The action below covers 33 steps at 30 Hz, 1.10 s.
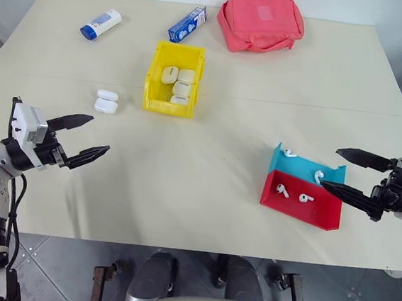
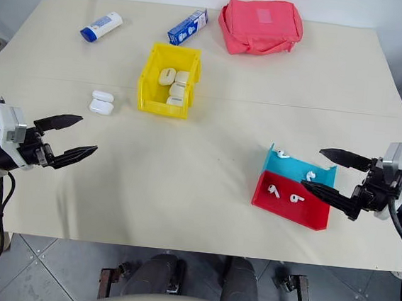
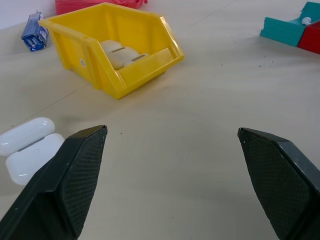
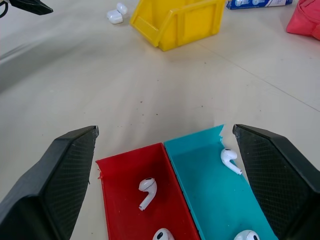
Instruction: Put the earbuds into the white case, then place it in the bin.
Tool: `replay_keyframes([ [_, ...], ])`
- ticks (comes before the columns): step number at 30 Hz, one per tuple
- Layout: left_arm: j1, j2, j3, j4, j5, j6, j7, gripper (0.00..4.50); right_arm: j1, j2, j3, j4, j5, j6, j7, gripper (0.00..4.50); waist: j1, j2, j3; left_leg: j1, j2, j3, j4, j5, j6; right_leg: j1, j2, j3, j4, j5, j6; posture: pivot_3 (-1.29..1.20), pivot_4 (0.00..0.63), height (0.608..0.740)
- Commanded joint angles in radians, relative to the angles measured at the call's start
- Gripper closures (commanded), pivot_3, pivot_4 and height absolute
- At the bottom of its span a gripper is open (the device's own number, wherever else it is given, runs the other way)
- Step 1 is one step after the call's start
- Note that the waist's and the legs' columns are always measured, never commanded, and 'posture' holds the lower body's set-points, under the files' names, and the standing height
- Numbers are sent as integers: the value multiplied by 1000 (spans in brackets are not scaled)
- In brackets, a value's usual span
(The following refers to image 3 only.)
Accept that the red plastic tray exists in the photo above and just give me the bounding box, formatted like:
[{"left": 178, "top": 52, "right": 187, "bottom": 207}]
[{"left": 296, "top": 20, "right": 320, "bottom": 55}]

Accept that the red plastic bin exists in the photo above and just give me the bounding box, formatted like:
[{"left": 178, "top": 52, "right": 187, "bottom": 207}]
[{"left": 55, "top": 0, "right": 150, "bottom": 16}]

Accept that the teal plastic tray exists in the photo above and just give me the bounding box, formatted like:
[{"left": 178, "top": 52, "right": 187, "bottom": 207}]
[{"left": 259, "top": 1, "right": 320, "bottom": 48}]

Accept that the blue small carton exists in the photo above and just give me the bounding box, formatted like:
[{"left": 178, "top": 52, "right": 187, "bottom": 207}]
[{"left": 20, "top": 11, "right": 50, "bottom": 53}]

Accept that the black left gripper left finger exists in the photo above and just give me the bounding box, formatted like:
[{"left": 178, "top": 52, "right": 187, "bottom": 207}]
[{"left": 0, "top": 125, "right": 108, "bottom": 240}]

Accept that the yellow plastic bin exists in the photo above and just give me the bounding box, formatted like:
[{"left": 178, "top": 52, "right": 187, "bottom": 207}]
[{"left": 38, "top": 2, "right": 185, "bottom": 101}]

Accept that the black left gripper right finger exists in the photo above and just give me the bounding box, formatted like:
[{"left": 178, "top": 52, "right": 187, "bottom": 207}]
[{"left": 237, "top": 127, "right": 320, "bottom": 240}]

